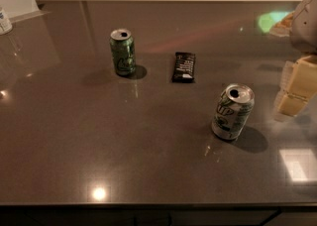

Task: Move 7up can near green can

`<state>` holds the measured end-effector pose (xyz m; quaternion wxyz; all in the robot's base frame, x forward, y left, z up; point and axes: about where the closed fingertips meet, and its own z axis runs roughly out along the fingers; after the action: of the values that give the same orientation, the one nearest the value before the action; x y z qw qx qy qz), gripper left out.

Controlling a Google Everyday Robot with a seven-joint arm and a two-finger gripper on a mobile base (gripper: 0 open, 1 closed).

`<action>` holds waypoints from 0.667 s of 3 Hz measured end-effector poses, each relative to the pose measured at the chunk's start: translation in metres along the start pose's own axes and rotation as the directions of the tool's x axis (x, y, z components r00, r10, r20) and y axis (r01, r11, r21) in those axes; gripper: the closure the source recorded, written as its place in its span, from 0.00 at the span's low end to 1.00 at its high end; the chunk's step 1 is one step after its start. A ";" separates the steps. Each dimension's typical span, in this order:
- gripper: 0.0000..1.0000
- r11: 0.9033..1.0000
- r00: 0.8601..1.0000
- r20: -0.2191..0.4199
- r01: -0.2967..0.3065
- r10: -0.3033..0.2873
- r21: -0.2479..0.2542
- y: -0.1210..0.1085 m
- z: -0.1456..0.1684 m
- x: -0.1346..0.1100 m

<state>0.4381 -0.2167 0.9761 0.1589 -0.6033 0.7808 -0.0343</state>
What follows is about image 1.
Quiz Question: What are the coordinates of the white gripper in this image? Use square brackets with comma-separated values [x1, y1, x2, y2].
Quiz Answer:
[274, 0, 317, 117]

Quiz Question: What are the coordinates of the white 7up can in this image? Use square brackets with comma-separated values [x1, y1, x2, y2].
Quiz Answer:
[211, 83, 255, 141]

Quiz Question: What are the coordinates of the green soda can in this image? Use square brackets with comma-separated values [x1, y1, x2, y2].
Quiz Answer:
[109, 29, 136, 76]

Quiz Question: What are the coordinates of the black snack bar wrapper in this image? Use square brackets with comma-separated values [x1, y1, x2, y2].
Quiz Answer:
[172, 52, 196, 83]

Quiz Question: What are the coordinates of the white bottle at left edge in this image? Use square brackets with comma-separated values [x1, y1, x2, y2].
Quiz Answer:
[0, 7, 13, 35]

